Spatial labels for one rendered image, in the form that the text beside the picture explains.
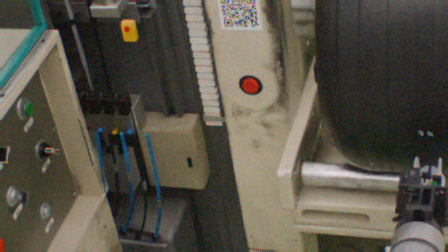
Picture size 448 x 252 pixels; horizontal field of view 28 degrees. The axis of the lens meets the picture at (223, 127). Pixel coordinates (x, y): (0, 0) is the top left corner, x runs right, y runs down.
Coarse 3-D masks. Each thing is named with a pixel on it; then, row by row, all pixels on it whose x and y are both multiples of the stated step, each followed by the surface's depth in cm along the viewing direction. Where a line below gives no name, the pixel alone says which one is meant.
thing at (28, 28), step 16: (0, 0) 139; (16, 0) 143; (32, 0) 148; (0, 16) 139; (16, 16) 144; (32, 16) 149; (0, 32) 139; (16, 32) 144; (32, 32) 149; (0, 48) 140; (16, 48) 144; (0, 64) 140; (16, 64) 143; (0, 80) 139
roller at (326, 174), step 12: (300, 168) 168; (312, 168) 168; (324, 168) 167; (336, 168) 167; (348, 168) 166; (360, 168) 165; (300, 180) 169; (312, 180) 168; (324, 180) 167; (336, 180) 166; (348, 180) 166; (360, 180) 165; (372, 180) 164; (384, 180) 164; (396, 180) 163
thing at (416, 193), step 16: (400, 176) 135; (416, 176) 135; (432, 176) 135; (400, 192) 134; (416, 192) 133; (432, 192) 130; (400, 208) 135; (416, 208) 128; (432, 208) 129; (400, 224) 129; (432, 224) 128
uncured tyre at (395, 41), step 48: (336, 0) 134; (384, 0) 131; (432, 0) 129; (336, 48) 135; (384, 48) 132; (432, 48) 130; (336, 96) 139; (384, 96) 136; (432, 96) 134; (336, 144) 151; (384, 144) 143; (432, 144) 141
